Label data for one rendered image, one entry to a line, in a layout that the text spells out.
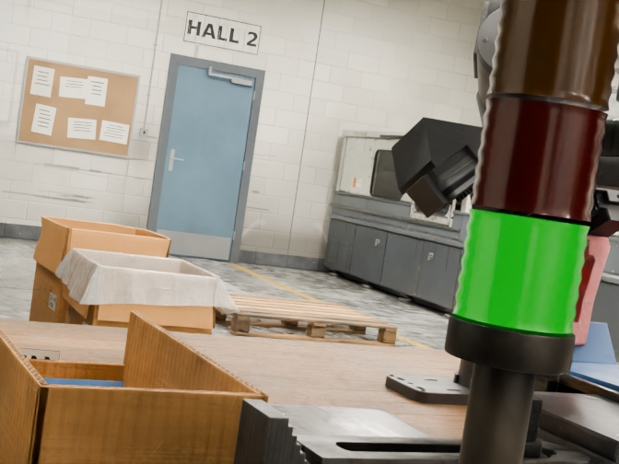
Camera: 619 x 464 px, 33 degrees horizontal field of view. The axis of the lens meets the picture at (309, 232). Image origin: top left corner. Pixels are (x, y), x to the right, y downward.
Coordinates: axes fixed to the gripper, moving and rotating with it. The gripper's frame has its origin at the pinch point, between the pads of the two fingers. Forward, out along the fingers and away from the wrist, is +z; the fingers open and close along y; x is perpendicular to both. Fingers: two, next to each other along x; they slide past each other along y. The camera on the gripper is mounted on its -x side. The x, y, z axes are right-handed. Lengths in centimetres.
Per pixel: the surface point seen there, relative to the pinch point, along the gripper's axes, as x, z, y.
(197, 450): -27.8, 8.1, 1.0
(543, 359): -27.2, 12.1, 27.3
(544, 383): -5.2, 4.3, 2.3
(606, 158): -9.2, -4.0, 15.3
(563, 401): -8.9, 7.1, 7.6
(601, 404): -6.4, 7.3, 7.8
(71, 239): 63, -172, -347
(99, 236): 75, -175, -346
